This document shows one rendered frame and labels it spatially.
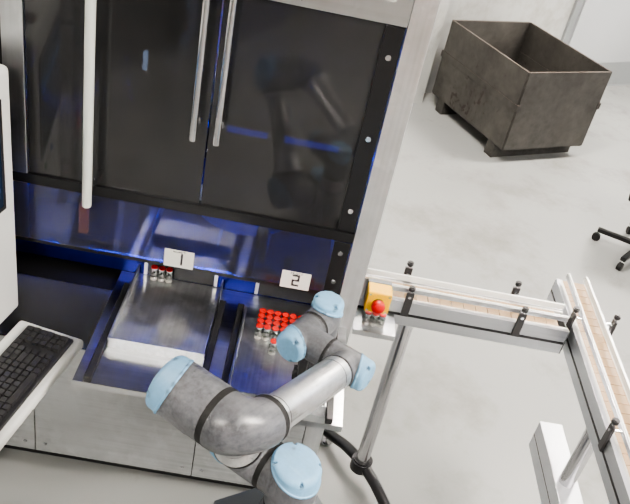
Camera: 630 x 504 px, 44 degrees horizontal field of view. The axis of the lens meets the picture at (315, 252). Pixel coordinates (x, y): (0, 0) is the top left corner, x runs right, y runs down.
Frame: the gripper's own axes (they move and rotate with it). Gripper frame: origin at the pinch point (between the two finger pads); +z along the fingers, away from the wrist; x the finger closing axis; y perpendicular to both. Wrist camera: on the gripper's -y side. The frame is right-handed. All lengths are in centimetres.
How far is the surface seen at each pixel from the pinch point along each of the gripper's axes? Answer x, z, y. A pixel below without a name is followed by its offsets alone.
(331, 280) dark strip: 3.2, -12.3, -36.0
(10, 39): -87, -66, -37
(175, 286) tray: -42, 4, -41
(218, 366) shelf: -23.7, 3.9, -10.1
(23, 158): -85, -33, -36
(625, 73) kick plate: 280, 84, -572
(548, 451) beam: 85, 37, -32
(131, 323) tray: -50, 4, -21
